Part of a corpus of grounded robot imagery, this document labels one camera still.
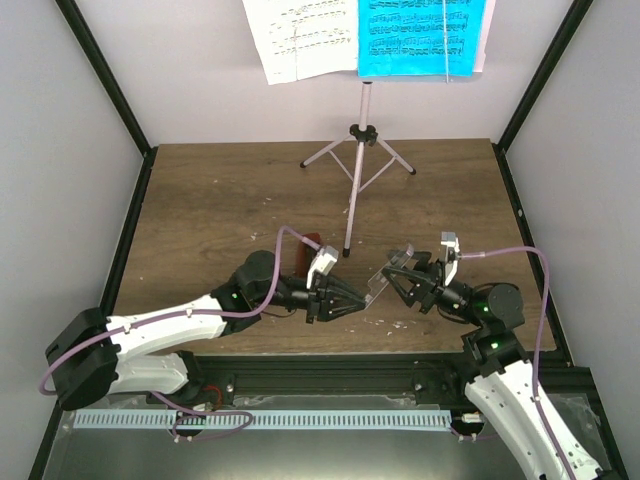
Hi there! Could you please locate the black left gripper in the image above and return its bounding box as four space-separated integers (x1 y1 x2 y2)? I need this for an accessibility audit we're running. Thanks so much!
254 272 366 323

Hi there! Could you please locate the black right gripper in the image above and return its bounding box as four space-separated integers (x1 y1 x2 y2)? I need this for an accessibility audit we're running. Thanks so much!
383 251 485 328

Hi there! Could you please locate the clear plastic metronome cover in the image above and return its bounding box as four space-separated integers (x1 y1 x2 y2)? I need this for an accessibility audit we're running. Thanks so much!
365 243 415 308

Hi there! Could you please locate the red wooden metronome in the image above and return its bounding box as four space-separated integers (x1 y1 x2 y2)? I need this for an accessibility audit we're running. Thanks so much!
295 232 323 278

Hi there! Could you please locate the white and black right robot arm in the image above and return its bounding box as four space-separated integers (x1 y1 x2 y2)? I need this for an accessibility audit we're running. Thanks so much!
382 253 618 479

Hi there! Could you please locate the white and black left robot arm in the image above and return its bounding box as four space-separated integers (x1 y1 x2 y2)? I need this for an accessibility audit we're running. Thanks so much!
45 247 367 411

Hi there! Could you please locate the lilac music stand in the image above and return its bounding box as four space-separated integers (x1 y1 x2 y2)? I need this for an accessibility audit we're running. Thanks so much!
299 81 417 258

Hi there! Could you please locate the blue sheet music page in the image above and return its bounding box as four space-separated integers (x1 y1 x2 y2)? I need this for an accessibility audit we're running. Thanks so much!
358 0 486 78

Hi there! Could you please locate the white sheet music page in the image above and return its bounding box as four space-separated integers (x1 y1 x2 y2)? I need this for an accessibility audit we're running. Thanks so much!
243 0 358 85

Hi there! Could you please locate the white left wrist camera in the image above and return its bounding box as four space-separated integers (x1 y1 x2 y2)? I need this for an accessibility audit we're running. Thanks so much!
306 246 339 290

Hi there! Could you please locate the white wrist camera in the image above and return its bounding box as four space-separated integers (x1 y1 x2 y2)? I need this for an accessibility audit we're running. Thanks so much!
440 232 460 286
306 246 339 290

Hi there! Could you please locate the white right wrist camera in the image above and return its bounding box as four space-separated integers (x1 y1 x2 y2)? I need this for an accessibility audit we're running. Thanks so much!
440 232 460 286

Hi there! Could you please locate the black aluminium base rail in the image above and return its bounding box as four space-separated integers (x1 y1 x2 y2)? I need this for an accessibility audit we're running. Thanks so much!
164 352 591 401

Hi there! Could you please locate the light blue slotted cable duct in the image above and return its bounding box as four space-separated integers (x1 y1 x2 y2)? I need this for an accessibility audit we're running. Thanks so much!
73 409 452 432

